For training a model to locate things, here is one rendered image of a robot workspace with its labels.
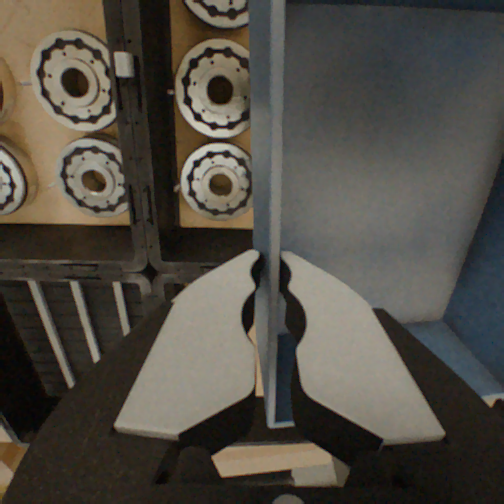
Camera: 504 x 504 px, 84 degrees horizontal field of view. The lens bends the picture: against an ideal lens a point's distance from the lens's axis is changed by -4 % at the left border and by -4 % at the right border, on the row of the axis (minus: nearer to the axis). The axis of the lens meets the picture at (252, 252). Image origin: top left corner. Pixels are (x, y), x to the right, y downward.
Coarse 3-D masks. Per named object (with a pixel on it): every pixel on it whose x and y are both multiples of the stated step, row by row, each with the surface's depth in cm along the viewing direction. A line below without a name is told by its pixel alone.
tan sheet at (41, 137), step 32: (0, 0) 29; (32, 0) 29; (64, 0) 29; (96, 0) 30; (0, 32) 30; (32, 32) 30; (96, 32) 31; (32, 96) 34; (0, 128) 35; (32, 128) 35; (64, 128) 36; (32, 160) 37; (96, 224) 42; (128, 224) 42
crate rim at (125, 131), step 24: (120, 0) 22; (120, 24) 23; (120, 48) 24; (120, 120) 27; (120, 144) 28; (144, 240) 33; (0, 264) 33; (24, 264) 33; (48, 264) 33; (72, 264) 35; (96, 264) 35; (120, 264) 34; (144, 264) 34
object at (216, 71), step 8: (208, 72) 31; (216, 72) 31; (224, 72) 31; (232, 72) 31; (200, 80) 31; (208, 80) 31; (232, 80) 31; (200, 88) 31; (240, 88) 32; (200, 96) 32; (208, 96) 32; (232, 96) 32; (240, 96) 32; (208, 104) 32; (216, 104) 32; (224, 104) 32; (232, 104) 32; (216, 112) 33; (224, 112) 33
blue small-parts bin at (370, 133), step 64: (256, 0) 9; (320, 0) 12; (384, 0) 12; (448, 0) 11; (256, 64) 11; (320, 64) 13; (384, 64) 13; (448, 64) 14; (256, 128) 12; (320, 128) 15; (384, 128) 15; (448, 128) 15; (256, 192) 14; (320, 192) 16; (384, 192) 17; (448, 192) 17; (320, 256) 18; (384, 256) 19; (448, 256) 19; (256, 320) 19; (448, 320) 21
